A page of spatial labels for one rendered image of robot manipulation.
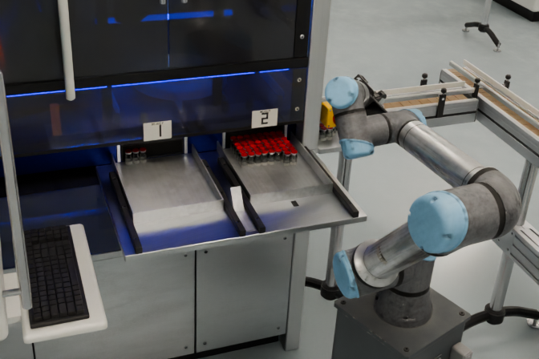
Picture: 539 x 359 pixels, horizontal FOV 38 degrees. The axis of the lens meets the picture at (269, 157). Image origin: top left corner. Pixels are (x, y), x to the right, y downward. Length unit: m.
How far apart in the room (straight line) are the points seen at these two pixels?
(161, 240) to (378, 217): 1.92
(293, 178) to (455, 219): 0.98
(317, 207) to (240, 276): 0.58
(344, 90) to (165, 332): 1.33
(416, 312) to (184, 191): 0.76
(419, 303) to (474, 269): 1.64
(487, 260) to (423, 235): 2.19
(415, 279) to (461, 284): 1.59
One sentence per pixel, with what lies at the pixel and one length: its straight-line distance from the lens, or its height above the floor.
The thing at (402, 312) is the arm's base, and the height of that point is 0.83.
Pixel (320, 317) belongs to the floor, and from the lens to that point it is 3.22.
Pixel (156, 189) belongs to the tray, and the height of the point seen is 0.88.
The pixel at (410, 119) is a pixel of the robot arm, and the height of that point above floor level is 1.31.
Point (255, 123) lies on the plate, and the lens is 2.42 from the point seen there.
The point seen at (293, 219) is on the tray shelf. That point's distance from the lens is 2.20.
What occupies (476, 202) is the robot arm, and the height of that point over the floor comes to 1.33.
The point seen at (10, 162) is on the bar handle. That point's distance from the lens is 1.70.
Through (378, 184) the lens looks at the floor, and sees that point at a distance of 4.13.
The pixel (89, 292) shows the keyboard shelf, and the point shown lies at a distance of 2.07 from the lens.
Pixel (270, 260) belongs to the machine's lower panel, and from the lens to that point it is 2.74.
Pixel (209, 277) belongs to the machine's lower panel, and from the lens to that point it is 2.70.
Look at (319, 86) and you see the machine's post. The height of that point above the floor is 1.11.
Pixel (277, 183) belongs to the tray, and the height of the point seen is 0.88.
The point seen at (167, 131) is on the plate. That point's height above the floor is 1.02.
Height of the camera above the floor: 2.11
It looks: 30 degrees down
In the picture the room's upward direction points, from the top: 3 degrees clockwise
